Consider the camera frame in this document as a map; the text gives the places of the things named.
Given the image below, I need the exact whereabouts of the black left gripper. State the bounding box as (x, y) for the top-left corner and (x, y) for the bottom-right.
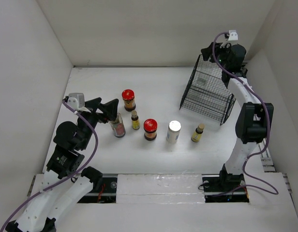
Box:
(78, 97), (119, 149)

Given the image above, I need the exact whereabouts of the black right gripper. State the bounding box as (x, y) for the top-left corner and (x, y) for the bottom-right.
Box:
(201, 41), (233, 70)

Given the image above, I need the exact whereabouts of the black cap sauce bottle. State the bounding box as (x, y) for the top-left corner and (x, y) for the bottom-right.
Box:
(109, 113), (126, 138)

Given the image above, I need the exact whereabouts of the red lid sauce jar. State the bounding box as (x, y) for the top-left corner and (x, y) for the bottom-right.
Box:
(121, 89), (136, 112)

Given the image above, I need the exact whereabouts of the clear glass oil bottle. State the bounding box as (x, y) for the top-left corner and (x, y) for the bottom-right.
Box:
(194, 66), (211, 89)

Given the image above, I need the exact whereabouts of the small yellow label bottle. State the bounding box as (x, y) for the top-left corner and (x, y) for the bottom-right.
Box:
(131, 110), (140, 130)

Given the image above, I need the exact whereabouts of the red lid chili jar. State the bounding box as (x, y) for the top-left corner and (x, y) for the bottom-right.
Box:
(143, 118), (158, 141)

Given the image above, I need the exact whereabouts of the silver lid white jar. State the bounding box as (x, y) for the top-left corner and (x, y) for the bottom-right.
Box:
(166, 120), (181, 144)

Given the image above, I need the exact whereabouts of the yellow bottle cork cap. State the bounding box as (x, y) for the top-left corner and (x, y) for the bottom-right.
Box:
(191, 123), (205, 142)

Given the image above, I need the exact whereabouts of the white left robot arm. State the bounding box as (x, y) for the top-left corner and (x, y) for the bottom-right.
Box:
(1, 93), (119, 232)

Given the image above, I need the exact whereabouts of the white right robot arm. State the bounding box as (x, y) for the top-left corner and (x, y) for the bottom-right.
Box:
(201, 42), (274, 195)

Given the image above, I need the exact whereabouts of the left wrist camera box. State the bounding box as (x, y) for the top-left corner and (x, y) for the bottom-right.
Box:
(64, 93), (85, 111)

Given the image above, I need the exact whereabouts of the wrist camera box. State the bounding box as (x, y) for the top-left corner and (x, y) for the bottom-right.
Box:
(64, 93), (85, 111)
(224, 30), (238, 43)

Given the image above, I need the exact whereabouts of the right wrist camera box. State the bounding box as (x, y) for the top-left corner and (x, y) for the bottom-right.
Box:
(224, 30), (238, 43)

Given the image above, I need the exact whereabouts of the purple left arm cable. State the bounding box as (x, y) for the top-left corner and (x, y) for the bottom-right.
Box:
(0, 100), (99, 232)

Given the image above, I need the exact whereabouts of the black wire basket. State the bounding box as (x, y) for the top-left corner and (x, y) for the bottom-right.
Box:
(179, 55), (236, 125)

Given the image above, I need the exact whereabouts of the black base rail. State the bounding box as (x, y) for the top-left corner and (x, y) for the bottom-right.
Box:
(79, 174), (249, 204)

